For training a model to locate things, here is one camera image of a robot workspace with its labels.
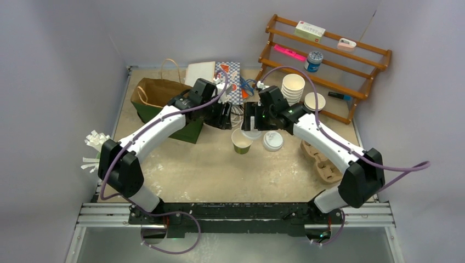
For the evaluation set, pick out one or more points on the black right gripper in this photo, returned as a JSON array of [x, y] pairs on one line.
[[253, 110]]

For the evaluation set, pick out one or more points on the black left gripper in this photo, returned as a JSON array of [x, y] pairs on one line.
[[222, 119]]

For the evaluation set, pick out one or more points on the single white coffee lid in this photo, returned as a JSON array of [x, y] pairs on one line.
[[252, 134]]

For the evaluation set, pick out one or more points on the green takeout paper cup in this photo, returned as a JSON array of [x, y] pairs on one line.
[[241, 144]]

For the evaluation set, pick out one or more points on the green paper bag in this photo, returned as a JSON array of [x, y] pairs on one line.
[[151, 94]]

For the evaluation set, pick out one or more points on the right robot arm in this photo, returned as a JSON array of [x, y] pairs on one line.
[[362, 175]]

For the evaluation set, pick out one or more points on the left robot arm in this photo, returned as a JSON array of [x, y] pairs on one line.
[[120, 161]]

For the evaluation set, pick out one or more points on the dark printed coffee cup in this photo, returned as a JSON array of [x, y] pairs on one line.
[[314, 102]]

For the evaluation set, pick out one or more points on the orange paper bag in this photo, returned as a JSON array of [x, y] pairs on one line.
[[246, 93]]

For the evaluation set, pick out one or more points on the blue checkered bakery bag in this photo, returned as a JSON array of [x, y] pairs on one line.
[[233, 93]]

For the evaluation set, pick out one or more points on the stack of white paper cups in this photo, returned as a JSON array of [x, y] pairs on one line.
[[292, 88]]

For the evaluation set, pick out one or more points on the pink highlighter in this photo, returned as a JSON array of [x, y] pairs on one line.
[[289, 53]]

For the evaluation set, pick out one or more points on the blue lidded jar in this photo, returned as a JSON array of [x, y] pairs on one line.
[[313, 61]]

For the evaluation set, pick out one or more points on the wooden shelf rack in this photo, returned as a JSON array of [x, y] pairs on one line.
[[357, 96]]

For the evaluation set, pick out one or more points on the white green box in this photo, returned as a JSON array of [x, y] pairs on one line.
[[309, 31]]

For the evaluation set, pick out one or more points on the dark blue marker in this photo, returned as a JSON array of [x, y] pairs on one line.
[[339, 96]]

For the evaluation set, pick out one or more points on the pink white small case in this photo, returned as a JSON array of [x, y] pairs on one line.
[[346, 45]]

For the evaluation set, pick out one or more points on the wrapped white straws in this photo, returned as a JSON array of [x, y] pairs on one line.
[[95, 140]]

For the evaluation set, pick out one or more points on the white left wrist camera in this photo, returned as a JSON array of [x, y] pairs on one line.
[[222, 89]]

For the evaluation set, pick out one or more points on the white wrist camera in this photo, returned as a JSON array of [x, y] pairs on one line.
[[222, 89], [260, 86]]

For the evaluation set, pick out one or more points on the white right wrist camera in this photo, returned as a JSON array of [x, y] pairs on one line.
[[260, 86]]

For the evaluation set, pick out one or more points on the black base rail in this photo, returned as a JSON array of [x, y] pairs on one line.
[[298, 219]]

